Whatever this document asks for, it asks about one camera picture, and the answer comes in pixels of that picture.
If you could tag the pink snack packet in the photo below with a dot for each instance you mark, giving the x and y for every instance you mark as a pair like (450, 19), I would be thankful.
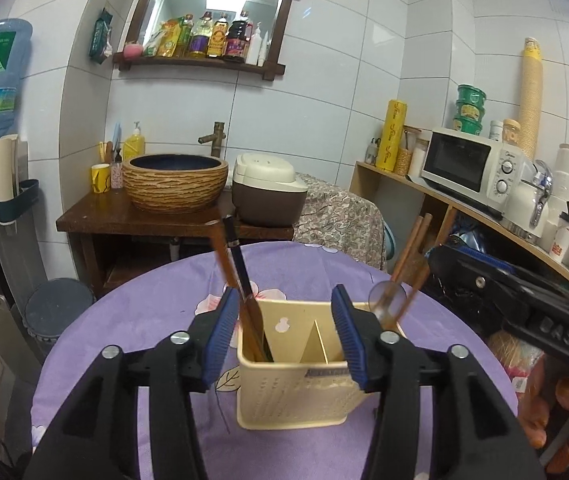
(509, 360)

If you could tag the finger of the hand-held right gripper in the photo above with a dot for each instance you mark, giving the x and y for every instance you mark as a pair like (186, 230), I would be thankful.
(469, 275)

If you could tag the white microwave oven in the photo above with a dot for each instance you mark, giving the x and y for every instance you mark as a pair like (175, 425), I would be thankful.
(464, 165)

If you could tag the black and gold chopstick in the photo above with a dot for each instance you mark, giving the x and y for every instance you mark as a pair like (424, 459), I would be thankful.
(238, 260)

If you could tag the cream plastic utensil holder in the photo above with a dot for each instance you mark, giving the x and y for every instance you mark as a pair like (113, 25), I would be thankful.
(289, 395)

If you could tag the black plastic bag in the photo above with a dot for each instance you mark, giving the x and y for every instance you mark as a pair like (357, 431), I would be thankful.
(454, 305)

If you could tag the white jar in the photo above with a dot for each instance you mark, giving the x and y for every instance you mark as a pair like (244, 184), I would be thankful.
(418, 160)

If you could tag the white electric kettle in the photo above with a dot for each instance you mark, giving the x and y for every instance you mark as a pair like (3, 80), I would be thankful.
(524, 200)

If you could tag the teal wall caddy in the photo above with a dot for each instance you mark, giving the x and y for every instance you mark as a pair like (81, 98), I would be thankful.
(19, 205)

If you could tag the yellow cling film roll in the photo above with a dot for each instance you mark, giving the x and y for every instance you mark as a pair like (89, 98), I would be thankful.
(392, 135)

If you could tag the pink peach ornament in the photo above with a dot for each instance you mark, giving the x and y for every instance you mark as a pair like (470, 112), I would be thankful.
(133, 49)

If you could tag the wooden sink counter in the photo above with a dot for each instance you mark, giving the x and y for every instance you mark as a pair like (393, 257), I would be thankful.
(104, 217)

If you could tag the yellow oil bottle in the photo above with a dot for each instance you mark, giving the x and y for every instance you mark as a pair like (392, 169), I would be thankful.
(198, 37)

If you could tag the rolled beige paper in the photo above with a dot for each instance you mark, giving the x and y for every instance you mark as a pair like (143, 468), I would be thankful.
(3, 165)

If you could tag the wooden shelf unit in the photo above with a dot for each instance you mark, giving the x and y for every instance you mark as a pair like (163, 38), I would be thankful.
(389, 185)

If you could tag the white plastic bottle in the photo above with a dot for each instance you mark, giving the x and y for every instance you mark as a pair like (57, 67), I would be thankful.
(253, 47)

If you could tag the purple floral tablecloth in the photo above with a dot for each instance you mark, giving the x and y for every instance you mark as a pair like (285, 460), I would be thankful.
(139, 320)

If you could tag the takeaway cup with black lid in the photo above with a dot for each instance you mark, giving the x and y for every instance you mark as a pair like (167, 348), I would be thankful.
(562, 240)

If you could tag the metal spoon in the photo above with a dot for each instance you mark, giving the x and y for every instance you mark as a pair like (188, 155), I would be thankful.
(379, 297)

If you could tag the bronze faucet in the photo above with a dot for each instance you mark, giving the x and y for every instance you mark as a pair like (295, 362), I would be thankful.
(217, 140)

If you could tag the amber sauce bottle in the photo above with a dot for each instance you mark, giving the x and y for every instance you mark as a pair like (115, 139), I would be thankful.
(218, 37)

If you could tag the tall stack of paper cups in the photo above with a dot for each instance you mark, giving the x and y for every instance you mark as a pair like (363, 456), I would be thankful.
(529, 100)

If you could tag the paisley patterned cloth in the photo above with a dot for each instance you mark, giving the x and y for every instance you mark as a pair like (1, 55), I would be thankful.
(339, 220)

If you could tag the white and brown rice cooker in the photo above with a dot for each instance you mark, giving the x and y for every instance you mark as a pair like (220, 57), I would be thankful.
(264, 190)

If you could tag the amber lidded jar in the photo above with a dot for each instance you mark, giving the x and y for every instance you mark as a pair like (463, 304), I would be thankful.
(511, 134)

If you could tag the green hanging packet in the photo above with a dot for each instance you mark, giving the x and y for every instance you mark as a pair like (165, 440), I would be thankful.
(100, 35)

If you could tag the white tube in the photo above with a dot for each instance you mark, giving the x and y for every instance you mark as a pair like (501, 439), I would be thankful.
(263, 52)

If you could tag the grey trash can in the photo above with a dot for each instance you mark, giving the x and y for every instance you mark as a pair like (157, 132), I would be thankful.
(57, 305)

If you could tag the glass jar of grains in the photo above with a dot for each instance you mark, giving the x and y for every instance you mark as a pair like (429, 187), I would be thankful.
(404, 157)

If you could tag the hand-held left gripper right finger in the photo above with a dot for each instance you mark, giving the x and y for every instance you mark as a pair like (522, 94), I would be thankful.
(349, 340)

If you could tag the brown ribbed sink basin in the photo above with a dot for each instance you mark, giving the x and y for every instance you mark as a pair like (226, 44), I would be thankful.
(174, 187)

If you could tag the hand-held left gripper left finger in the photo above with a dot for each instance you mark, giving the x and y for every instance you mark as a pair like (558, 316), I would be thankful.
(219, 340)

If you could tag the light blue basin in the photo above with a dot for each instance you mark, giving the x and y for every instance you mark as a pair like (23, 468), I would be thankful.
(390, 242)

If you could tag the yellow cup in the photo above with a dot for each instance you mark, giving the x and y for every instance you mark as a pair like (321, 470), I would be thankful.
(99, 180)

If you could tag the yellow seasoning packet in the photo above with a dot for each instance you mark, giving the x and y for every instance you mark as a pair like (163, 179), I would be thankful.
(164, 40)

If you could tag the dark soy sauce bottle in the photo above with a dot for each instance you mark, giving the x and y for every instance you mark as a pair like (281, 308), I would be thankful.
(237, 40)

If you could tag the yellow soap pump bottle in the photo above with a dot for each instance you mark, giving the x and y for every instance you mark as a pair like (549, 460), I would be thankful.
(134, 145)

